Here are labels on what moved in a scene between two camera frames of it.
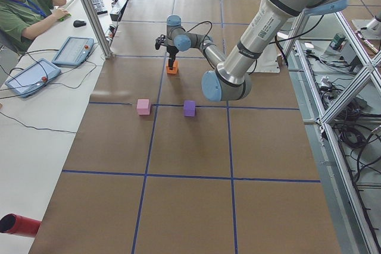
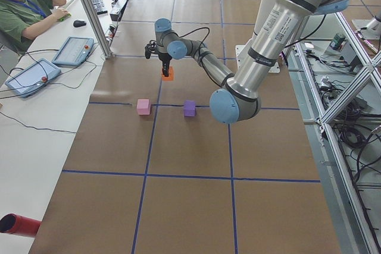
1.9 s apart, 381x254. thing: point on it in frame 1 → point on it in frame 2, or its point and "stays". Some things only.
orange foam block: (175, 68) → (171, 75)
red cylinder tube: (13, 223) stays
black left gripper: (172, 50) → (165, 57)
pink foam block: (143, 106) stays
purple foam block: (190, 107) stays
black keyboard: (97, 2) stays
